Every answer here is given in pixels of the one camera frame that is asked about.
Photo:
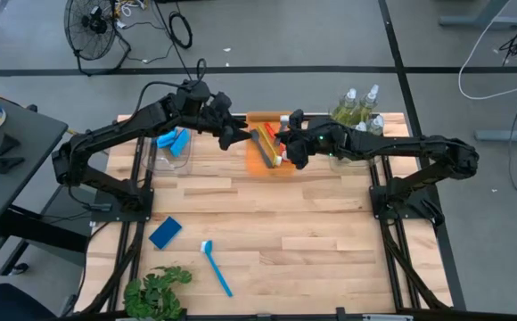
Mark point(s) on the red dish brush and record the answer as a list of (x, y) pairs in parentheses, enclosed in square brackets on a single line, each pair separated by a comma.
[(270, 130)]

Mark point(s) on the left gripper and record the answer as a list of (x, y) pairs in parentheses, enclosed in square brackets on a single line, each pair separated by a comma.
[(216, 113)]

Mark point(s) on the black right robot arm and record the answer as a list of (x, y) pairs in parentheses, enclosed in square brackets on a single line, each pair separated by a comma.
[(419, 145)]

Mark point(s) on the black triangular part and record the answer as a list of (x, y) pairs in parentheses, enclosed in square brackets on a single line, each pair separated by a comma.
[(6, 164), (6, 145)]

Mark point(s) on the black aluminium table frame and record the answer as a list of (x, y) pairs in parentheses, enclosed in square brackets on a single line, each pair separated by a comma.
[(312, 318)]

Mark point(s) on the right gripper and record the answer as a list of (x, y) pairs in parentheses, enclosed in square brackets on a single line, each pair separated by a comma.
[(312, 140)]

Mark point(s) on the orange plastic bin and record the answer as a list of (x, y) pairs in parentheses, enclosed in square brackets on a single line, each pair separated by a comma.
[(254, 167)]

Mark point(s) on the dark blue chair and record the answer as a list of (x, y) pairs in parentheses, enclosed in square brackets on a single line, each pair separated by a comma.
[(4, 305)]

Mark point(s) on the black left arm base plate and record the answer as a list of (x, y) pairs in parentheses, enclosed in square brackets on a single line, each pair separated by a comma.
[(107, 216)]

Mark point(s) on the green leafy plant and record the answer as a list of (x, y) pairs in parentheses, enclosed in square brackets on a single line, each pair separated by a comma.
[(151, 294)]

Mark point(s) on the dark blue sponge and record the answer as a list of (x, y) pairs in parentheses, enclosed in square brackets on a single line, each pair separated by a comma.
[(165, 232)]

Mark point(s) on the clear plastic bin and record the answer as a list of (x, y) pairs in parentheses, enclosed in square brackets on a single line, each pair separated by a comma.
[(356, 167), (169, 166)]

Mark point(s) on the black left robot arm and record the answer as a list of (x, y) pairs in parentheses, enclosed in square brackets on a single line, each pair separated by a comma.
[(120, 129)]

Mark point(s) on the grey desk foot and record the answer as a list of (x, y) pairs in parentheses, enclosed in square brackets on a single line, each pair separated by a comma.
[(481, 21), (508, 135)]

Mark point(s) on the light blue sponge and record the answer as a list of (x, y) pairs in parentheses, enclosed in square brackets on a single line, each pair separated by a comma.
[(167, 139), (180, 142)]

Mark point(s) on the grey side table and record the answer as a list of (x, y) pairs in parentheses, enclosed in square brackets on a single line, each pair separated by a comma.
[(31, 125)]

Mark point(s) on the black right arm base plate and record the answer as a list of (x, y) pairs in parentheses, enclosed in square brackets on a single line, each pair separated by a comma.
[(376, 211)]

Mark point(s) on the black floor fan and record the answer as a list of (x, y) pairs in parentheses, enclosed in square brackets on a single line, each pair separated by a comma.
[(93, 23)]

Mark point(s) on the clear soap bottle yellow liquid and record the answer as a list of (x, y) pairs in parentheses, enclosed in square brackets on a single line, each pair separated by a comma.
[(361, 127), (378, 122), (366, 107), (345, 109)]

